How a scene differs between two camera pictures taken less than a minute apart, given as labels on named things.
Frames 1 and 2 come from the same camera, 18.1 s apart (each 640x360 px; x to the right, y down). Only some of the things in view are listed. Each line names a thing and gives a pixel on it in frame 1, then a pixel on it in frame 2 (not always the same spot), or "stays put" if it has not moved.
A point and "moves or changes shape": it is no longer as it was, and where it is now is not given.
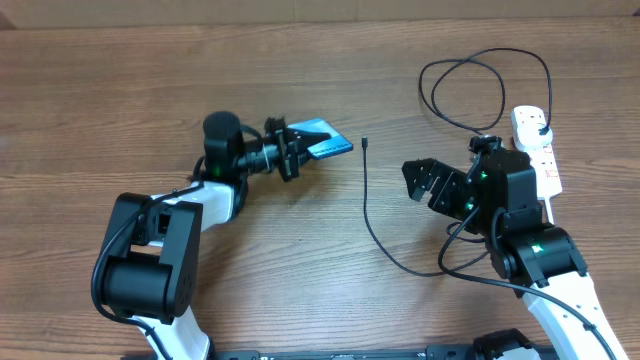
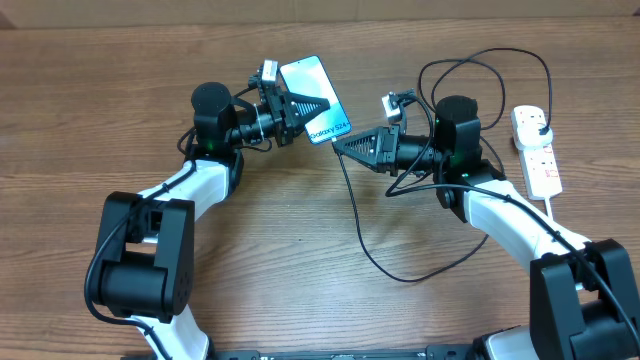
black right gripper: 448,181 -> 383,156
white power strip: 547,177 stays put
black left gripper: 289,152 -> 284,108
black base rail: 452,352 stays put
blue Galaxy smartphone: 337,144 moves or changes shape
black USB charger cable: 454,273 -> 436,110
